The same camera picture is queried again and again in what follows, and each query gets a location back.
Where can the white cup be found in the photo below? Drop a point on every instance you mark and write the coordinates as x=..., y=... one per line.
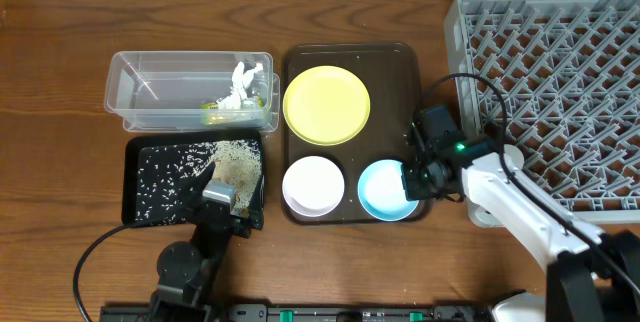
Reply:
x=515, y=154

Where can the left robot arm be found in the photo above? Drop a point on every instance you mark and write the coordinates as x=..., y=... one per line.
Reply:
x=187, y=269

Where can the clear plastic bin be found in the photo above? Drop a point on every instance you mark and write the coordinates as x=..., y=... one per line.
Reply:
x=162, y=91

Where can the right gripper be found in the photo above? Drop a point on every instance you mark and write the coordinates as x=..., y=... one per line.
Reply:
x=410, y=185

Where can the dark brown serving tray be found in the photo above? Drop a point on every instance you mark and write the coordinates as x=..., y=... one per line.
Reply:
x=390, y=73

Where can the green snack wrapper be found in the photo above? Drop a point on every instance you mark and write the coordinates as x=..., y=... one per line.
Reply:
x=231, y=109

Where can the black waste tray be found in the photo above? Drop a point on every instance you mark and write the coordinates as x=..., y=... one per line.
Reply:
x=135, y=146

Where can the white bowl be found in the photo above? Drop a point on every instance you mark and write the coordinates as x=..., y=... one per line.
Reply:
x=313, y=186

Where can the rice and food scraps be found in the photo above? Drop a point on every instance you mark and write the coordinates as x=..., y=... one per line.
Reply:
x=164, y=170

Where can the grey dishwasher rack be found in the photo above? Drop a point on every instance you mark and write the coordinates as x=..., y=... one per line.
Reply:
x=559, y=79

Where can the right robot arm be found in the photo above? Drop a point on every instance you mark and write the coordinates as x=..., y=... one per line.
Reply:
x=591, y=275

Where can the yellow plate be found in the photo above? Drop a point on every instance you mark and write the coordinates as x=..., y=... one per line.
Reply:
x=326, y=105

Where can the white napkin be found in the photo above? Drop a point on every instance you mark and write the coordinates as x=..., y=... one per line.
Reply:
x=240, y=87

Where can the blue bowl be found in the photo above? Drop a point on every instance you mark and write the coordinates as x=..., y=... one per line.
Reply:
x=381, y=192

